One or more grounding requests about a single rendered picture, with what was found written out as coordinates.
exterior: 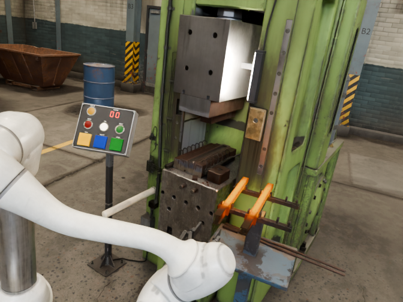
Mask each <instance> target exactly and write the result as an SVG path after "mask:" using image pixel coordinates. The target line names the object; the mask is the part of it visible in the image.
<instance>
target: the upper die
mask: <svg viewBox="0 0 403 302"><path fill-rule="evenodd" d="M244 100H245V97H241V98H236V99H231V100H228V101H223V102H215V101H211V100H209V99H203V98H198V97H195V96H191V95H186V94H184V93H181V94H180V101H179V110H181V111H185V112H188V113H192V114H196V115H199V116H203V117H206V118H210V117H214V116H218V115H221V114H225V113H229V112H231V111H235V110H239V109H242V108H243V105H244Z"/></svg>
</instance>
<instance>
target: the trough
mask: <svg viewBox="0 0 403 302"><path fill-rule="evenodd" d="M225 147H227V146H225V145H222V146H220V147H217V148H215V149H213V150H210V151H208V152H206V153H204V154H202V155H199V156H197V157H195V158H192V159H190V163H192V164H193V161H197V160H199V159H201V158H204V157H205V156H207V155H210V154H212V153H214V152H217V151H219V150H221V149H223V148H225Z"/></svg>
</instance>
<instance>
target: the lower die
mask: <svg viewBox="0 0 403 302"><path fill-rule="evenodd" d="M222 145H225V146H227V147H225V148H223V149H221V150H219V151H217V152H214V153H212V154H210V155H207V156H205V157H204V158H201V159H199V160H197V161H195V162H194V163H193V164H192V163H190V159H192V158H195V157H197V156H199V155H202V154H204V153H206V152H208V151H210V150H213V149H215V148H217V147H220V146H222ZM226 149H228V150H229V151H230V157H231V156H235V155H236V149H234V148H232V147H230V146H228V145H226V144H218V143H216V144H213V143H209V144H207V145H204V146H202V147H200V148H197V149H194V150H192V151H190V152H187V153H184V154H183V155H180V156H177V157H175V158H174V164H173V168H175V169H177V170H181V171H183V172H185V173H188V174H191V175H195V176H198V177H199V178H202V177H204V176H207V175H204V174H203V171H204V170H205V168H206V162H205V161H203V160H206V159H207V158H210V157H211V156H214V155H216V156H215V164H217V162H218V156H219V162H221V159H222V160H224V158H225V152H226V154H227V156H226V159H227V158H228V154H229V151H228V150H226ZM225 150H226V151H225ZM222 151H225V152H222ZM221 152H222V154H223V158H222V154H219V155H218V156H217V154H218V153H221ZM202 161H203V163H202ZM211 161H212V163H211V166H213V164H214V158H211ZM209 166H210V160H209V159H208V160H207V169H208V168H209ZM184 170H185V171H184Z"/></svg>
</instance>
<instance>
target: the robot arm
mask: <svg viewBox="0 0 403 302"><path fill-rule="evenodd" d="M43 143H44V129H43V126H42V124H41V123H40V121H39V120H38V119H37V118H36V117H34V116H33V115H31V114H29V113H22V112H18V111H5V112H2V113H0V302H52V301H53V293H52V289H51V286H50V284H49V283H48V281H47V280H46V279H45V278H44V277H43V276H42V275H41V274H39V273H37V263H36V248H35V223H36V224H39V225H41V226H43V227H45V228H48V229H50V230H52V231H55V232H58V233H61V234H64V235H68V236H70V237H75V238H80V239H84V240H90V241H97V242H101V243H107V244H114V245H118V246H125V247H131V248H135V249H141V250H145V251H148V252H151V253H153V254H155V255H157V256H159V257H160V258H162V259H163V260H164V261H165V262H166V264H165V265H164V266H163V267H162V268H161V269H159V270H158V271H157V272H156V273H155V274H154V275H153V276H152V277H151V278H150V279H149V280H148V281H147V283H146V284H145V286H144V287H143V289H142V290H141V292H140V294H139V296H138V299H137V301H136V302H190V301H193V300H198V299H201V298H203V297H206V296H208V295H210V294H212V293H214V292H215V291H217V290H219V289H220V288H222V287H223V286H224V285H225V284H227V283H228V282H229V280H230V279H231V278H232V277H233V273H234V270H235V268H236V261H235V258H234V255H233V252H232V251H231V249H230V248H229V247H227V246H226V245H225V244H223V243H221V242H219V241H220V234H221V228H219V229H218V231H217V232H216V234H215V235H214V237H213V239H212V241H211V242H209V243H205V242H199V241H195V240H193V239H191V238H194V237H195V236H196V235H197V233H198V232H199V231H200V230H201V228H202V222H199V224H198V225H197V226H196V227H195V228H194V227H193V228H192V229H189V231H187V230H184V231H183V232H182V234H181V236H180V237H179V239H178V238H176V237H174V236H172V235H170V234H167V233H166V232H163V231H160V230H158V229H154V228H150V227H147V226H143V225H137V224H132V223H129V222H124V221H119V220H115V219H110V218H105V217H102V216H97V215H92V214H88V213H84V212H80V211H78V210H74V209H72V208H70V207H68V206H66V205H65V204H62V203H61V202H60V201H59V200H57V199H56V198H55V197H54V196H53V195H52V194H51V193H50V192H49V191H48V190H47V189H46V188H45V187H44V186H43V185H42V184H41V183H40V182H39V181H38V180H37V179H36V178H35V175H36V174H37V172H38V169H39V164H40V158H41V152H42V148H43ZM186 237H188V240H186V241H184V240H185V238H186Z"/></svg>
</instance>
